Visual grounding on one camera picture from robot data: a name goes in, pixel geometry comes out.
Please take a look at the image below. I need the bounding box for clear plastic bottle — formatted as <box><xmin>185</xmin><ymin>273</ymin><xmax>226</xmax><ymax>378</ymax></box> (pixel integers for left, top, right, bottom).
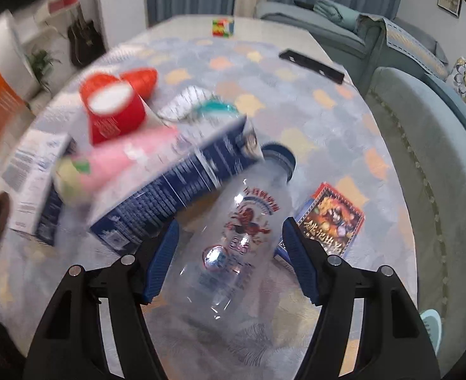
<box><xmin>164</xmin><ymin>142</ymin><xmax>296</xmax><ymax>345</ymax></box>

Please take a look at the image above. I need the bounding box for blue milk carton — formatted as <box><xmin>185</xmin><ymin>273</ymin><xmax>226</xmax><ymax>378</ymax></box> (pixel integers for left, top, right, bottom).
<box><xmin>89</xmin><ymin>114</ymin><xmax>262</xmax><ymax>255</ymax></box>

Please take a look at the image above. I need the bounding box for large orange paper cup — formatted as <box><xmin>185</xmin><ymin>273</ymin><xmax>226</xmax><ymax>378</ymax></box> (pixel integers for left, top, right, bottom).
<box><xmin>0</xmin><ymin>11</ymin><xmax>39</xmax><ymax>135</ymax></box>

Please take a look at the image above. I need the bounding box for white milk carton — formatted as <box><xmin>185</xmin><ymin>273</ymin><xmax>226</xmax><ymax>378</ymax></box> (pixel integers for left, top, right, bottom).
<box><xmin>1</xmin><ymin>130</ymin><xmax>76</xmax><ymax>246</ymax></box>

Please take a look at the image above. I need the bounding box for light blue laundry basket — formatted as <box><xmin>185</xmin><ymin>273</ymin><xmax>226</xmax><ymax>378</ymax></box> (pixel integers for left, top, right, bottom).
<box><xmin>420</xmin><ymin>309</ymin><xmax>443</xmax><ymax>354</ymax></box>

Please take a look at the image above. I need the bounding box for colourful card box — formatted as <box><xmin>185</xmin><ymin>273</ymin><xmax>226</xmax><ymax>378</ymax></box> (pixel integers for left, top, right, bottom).
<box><xmin>294</xmin><ymin>183</ymin><xmax>365</xmax><ymax>257</ymax></box>

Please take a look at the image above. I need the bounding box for pink green yogurt bottle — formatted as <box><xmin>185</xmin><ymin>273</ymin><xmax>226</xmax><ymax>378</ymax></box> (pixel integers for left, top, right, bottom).
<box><xmin>53</xmin><ymin>126</ymin><xmax>179</xmax><ymax>205</ymax></box>

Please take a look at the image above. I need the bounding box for teal sofa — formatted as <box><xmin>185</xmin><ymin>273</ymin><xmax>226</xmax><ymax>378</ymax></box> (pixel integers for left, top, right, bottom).
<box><xmin>254</xmin><ymin>1</ymin><xmax>466</xmax><ymax>372</ymax></box>

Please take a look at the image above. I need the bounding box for red paper cup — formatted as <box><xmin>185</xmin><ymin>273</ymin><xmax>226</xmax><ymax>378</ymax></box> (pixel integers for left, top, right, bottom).
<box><xmin>79</xmin><ymin>73</ymin><xmax>146</xmax><ymax>146</ymax></box>

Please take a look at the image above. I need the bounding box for patterned table cloth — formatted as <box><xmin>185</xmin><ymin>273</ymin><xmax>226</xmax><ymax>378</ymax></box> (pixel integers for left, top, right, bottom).
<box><xmin>0</xmin><ymin>38</ymin><xmax>417</xmax><ymax>379</ymax></box>

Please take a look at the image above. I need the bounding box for green potted plant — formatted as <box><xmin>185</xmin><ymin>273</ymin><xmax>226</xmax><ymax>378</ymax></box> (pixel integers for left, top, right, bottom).
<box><xmin>26</xmin><ymin>48</ymin><xmax>61</xmax><ymax>93</ymax></box>

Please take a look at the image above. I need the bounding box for black remote control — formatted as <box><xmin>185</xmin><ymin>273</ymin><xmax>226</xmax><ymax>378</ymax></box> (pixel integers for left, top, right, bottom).
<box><xmin>278</xmin><ymin>50</ymin><xmax>345</xmax><ymax>85</ymax></box>

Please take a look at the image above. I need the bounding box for black guitar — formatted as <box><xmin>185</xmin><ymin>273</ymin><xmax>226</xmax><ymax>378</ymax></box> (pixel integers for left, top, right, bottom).
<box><xmin>67</xmin><ymin>3</ymin><xmax>106</xmax><ymax>69</ymax></box>

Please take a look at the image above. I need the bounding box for folded teal blanket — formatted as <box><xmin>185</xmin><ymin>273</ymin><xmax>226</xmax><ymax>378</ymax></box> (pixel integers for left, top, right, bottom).
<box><xmin>314</xmin><ymin>0</ymin><xmax>360</xmax><ymax>33</ymax></box>

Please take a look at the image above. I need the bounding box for rubiks cube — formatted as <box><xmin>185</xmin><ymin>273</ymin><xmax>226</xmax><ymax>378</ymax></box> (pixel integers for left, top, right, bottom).
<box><xmin>211</xmin><ymin>18</ymin><xmax>234</xmax><ymax>38</ymax></box>

